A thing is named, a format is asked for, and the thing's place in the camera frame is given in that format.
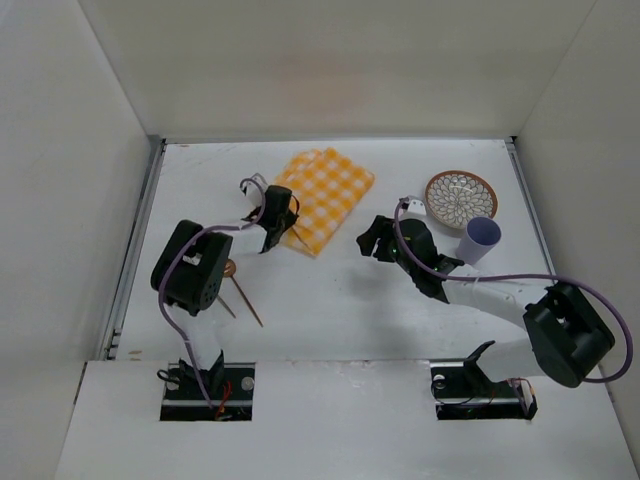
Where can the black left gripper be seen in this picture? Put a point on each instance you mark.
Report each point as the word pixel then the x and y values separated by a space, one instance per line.
pixel 275 225

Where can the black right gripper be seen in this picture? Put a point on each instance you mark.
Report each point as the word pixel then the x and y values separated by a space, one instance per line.
pixel 383 238

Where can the yellow white checkered cloth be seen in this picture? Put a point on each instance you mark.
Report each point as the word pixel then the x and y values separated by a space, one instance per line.
pixel 329 186

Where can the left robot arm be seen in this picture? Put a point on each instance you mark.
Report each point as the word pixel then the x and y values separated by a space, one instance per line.
pixel 189 273

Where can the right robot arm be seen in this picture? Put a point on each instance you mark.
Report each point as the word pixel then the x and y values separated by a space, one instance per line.
pixel 566 338

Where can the copper spoon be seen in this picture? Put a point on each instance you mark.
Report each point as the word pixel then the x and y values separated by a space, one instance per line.
pixel 230 273

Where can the patterned ceramic plate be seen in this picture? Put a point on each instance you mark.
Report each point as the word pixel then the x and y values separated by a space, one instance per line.
pixel 454 197

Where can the silver copper fork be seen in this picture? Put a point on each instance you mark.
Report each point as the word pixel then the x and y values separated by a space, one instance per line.
pixel 226 306

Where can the lavender paper cup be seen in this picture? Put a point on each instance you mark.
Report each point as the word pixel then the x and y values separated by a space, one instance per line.
pixel 480 236

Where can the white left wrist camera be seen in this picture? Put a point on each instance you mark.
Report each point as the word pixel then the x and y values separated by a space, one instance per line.
pixel 254 185

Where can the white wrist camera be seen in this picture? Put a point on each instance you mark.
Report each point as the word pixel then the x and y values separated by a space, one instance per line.
pixel 254 185
pixel 413 208

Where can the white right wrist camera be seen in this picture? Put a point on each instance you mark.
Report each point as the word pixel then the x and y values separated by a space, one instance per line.
pixel 413 208

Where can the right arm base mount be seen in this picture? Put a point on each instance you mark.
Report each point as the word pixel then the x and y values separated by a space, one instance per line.
pixel 463 392

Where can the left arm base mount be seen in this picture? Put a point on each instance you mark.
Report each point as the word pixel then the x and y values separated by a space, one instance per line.
pixel 230 389

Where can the left aluminium table rail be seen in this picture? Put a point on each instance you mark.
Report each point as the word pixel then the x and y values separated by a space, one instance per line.
pixel 116 312

